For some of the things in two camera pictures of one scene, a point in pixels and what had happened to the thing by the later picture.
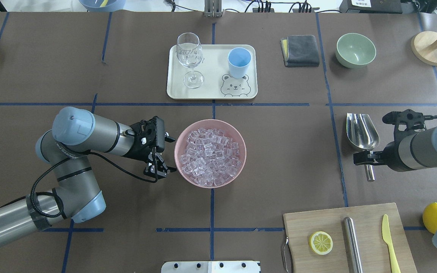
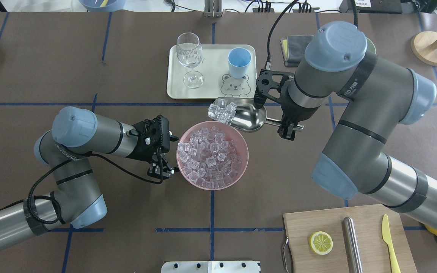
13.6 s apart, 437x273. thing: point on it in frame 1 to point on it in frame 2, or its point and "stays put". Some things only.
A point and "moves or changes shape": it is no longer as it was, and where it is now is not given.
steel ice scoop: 362,132 moves or changes shape
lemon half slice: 321,242 stays put
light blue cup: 239,59 stays put
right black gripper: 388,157 to 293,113
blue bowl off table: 102,5 stays put
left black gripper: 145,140 stays put
